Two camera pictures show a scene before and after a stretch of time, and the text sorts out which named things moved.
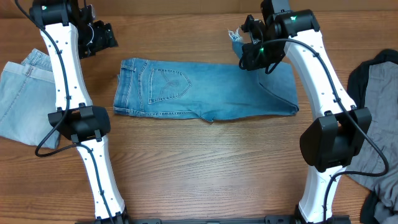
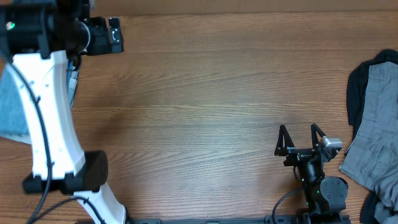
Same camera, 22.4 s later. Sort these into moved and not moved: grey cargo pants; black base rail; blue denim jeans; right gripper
Moved: blue denim jeans; right gripper
Not moved: black base rail; grey cargo pants
